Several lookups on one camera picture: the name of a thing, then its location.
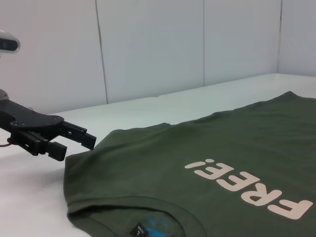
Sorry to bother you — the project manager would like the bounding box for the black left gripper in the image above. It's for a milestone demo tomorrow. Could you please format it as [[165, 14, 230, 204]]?
[[0, 98, 97, 162]]

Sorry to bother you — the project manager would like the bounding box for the dark green FREE T-shirt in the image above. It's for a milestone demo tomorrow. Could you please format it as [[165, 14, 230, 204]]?
[[63, 90, 316, 237]]

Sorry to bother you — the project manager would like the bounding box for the thin red cable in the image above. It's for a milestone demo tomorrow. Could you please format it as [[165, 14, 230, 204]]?
[[0, 137, 12, 150]]

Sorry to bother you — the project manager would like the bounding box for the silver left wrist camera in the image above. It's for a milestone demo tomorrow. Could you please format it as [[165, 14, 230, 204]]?
[[0, 29, 21, 54]]

